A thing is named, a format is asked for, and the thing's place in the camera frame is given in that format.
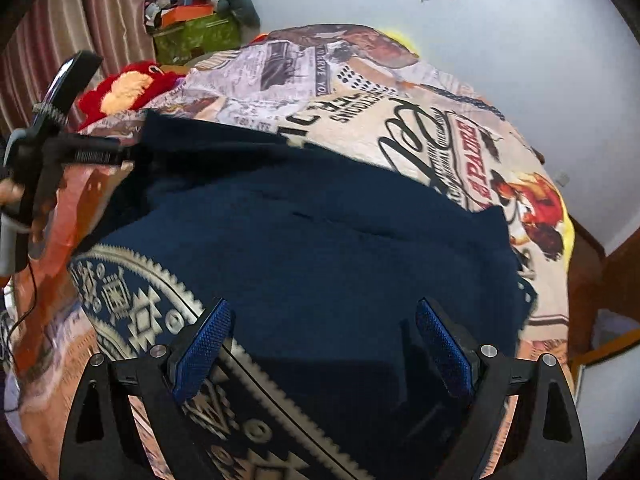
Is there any navy patterned hooded garment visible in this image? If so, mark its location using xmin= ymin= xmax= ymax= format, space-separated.
xmin=68 ymin=113 xmax=536 ymax=479

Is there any person's left hand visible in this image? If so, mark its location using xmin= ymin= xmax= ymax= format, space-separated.
xmin=0 ymin=178 xmax=48 ymax=243

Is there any red plush toy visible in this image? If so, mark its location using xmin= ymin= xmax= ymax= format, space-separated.
xmin=77 ymin=61 xmax=183 ymax=130

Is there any striped red brown curtain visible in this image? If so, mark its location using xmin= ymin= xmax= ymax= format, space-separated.
xmin=1 ymin=0 xmax=155 ymax=134

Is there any brown wooden wardrobe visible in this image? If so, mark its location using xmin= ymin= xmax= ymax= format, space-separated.
xmin=567 ymin=218 xmax=639 ymax=377

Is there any orange box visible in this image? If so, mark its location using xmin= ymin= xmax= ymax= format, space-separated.
xmin=160 ymin=3 xmax=214 ymax=28

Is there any newspaper print bed quilt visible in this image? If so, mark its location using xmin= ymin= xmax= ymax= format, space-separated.
xmin=8 ymin=25 xmax=575 ymax=479

